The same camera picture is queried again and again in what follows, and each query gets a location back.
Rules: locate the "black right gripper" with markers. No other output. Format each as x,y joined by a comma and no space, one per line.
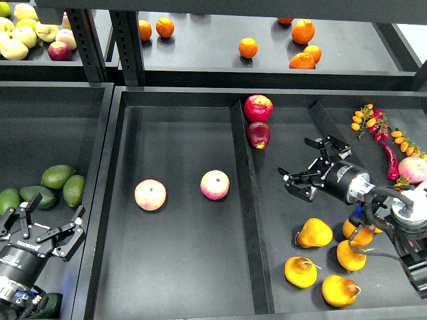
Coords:
320,175

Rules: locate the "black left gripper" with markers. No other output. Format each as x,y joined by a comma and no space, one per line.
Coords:
61,241

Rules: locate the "yellow pear with stem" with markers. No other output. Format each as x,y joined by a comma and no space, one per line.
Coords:
301,272

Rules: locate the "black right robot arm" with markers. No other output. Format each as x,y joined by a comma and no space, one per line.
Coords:
400,212

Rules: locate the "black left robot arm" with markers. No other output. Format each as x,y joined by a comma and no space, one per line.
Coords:
19,271

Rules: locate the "green avocado middle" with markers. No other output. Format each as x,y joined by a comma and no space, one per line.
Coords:
48,196

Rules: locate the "green avocado top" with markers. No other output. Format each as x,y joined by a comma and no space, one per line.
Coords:
56,176

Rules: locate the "green avocado far left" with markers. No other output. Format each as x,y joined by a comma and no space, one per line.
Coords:
9,198

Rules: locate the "yellow pear left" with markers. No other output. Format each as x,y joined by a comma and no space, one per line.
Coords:
314,233

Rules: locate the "yellow pear brown tip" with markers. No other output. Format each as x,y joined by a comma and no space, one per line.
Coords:
364,237

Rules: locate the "yellow pear middle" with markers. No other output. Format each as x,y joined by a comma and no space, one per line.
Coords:
352,255

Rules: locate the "yellow pear bottom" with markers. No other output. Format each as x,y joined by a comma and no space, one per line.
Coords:
340,292

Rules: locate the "dark red apple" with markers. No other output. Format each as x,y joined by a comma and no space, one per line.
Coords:
258,135

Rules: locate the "cherry tomato bunch top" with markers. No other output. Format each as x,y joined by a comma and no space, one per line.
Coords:
372,120

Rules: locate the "cherry tomato bunch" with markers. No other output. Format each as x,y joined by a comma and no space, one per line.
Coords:
372,120
402,184

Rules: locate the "red chili pepper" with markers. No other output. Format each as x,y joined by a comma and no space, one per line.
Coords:
392,171

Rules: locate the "bright red apple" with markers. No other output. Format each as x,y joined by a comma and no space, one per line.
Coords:
258,108

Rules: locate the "cherry tomato bunch bottom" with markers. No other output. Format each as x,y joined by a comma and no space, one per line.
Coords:
402,184

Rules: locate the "orange cherry tomato vine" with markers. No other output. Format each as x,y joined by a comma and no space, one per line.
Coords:
407,146

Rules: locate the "black left tray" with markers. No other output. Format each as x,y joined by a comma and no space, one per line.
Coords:
50,123

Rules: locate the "black tray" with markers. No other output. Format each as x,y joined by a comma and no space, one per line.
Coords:
50,123
196,258

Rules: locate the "pink apple right bin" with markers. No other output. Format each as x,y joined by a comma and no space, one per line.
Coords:
413,169

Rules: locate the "pink apple left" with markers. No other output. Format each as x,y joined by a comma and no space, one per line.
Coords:
150,194

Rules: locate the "pink apple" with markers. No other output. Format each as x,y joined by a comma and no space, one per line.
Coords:
215,185
150,194

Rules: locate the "pink apple centre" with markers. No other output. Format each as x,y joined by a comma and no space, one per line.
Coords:
215,185

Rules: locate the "orange front right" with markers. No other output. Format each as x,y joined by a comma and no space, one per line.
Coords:
302,61

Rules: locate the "white label card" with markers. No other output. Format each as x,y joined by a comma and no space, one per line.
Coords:
422,188

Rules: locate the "orange right small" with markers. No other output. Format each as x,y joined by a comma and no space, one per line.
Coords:
314,51

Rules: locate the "large orange right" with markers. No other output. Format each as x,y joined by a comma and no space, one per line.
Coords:
303,31

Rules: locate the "orange centre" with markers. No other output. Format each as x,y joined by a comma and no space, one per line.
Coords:
248,47

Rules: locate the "black centre tray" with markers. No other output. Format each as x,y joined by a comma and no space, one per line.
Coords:
196,258

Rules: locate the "orange partly hidden top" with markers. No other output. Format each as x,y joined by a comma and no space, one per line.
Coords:
285,20

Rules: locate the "black upper left shelf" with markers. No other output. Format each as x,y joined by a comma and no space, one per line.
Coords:
39,67

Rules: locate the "black shelf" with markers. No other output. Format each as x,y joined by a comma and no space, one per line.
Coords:
203,52
39,67

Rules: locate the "red apple upper shelf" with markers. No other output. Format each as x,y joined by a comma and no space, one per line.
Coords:
60,51

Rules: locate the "pale yellow apple front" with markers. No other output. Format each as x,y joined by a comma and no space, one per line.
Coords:
15,50

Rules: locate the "pale yellow apple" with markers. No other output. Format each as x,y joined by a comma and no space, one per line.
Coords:
26,35
15,50

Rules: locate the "pale peach upper shelf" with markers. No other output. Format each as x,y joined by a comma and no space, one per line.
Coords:
66,36

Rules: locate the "pale yellow apple middle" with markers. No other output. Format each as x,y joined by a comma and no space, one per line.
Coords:
26,35

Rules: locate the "black shelf post left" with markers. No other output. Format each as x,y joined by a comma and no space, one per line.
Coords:
84,31

